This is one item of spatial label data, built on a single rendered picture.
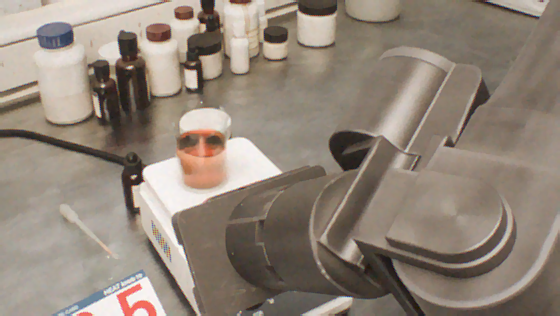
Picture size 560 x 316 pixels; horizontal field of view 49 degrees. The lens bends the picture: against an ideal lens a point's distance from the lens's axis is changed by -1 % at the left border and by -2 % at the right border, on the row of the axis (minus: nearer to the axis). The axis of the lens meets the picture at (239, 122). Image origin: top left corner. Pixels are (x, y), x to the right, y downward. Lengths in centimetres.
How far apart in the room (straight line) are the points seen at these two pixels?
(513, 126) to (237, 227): 16
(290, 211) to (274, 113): 59
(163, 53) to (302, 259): 64
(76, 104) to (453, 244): 70
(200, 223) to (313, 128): 50
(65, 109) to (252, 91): 27
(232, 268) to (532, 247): 19
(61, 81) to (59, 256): 27
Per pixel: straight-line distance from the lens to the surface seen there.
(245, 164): 61
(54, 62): 84
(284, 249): 29
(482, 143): 26
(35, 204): 75
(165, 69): 90
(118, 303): 57
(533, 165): 25
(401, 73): 31
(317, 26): 104
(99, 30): 99
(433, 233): 22
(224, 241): 36
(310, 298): 56
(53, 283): 65
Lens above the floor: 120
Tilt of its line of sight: 32 degrees down
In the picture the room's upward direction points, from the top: 1 degrees counter-clockwise
